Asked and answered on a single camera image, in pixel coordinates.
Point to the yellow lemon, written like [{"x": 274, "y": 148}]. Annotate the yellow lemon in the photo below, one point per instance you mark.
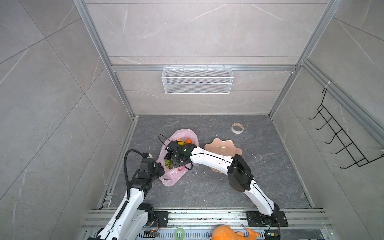
[{"x": 180, "y": 142}]

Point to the green bumpy fruit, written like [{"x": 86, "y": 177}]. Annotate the green bumpy fruit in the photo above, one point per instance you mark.
[{"x": 168, "y": 164}]

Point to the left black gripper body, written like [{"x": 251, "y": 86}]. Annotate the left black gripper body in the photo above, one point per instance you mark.
[{"x": 158, "y": 172}]

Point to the beige flower-shaped plate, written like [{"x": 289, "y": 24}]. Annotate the beige flower-shaped plate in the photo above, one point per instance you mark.
[{"x": 223, "y": 148}]

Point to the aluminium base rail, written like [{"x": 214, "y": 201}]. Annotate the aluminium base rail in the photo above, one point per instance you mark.
[{"x": 199, "y": 224}]

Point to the black wire hook rack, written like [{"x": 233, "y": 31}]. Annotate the black wire hook rack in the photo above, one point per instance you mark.
[{"x": 340, "y": 133}]

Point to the orange plush toy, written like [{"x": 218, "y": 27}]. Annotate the orange plush toy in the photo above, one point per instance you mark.
[{"x": 224, "y": 232}]

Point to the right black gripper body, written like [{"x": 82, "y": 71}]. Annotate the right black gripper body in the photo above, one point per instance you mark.
[{"x": 175, "y": 162}]

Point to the white wire mesh basket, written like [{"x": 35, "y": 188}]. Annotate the white wire mesh basket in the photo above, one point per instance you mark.
[{"x": 194, "y": 80}]

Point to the green tape roll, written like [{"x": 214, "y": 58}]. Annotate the green tape roll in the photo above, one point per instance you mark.
[{"x": 179, "y": 234}]

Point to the pink plastic bag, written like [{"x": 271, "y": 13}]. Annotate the pink plastic bag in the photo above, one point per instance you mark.
[{"x": 173, "y": 175}]

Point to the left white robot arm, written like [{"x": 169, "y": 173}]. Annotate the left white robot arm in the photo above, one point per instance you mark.
[{"x": 133, "y": 214}]

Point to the white tape roll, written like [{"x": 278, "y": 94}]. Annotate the white tape roll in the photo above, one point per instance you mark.
[{"x": 237, "y": 128}]

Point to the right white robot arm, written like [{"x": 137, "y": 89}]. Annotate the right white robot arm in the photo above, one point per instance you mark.
[{"x": 239, "y": 174}]

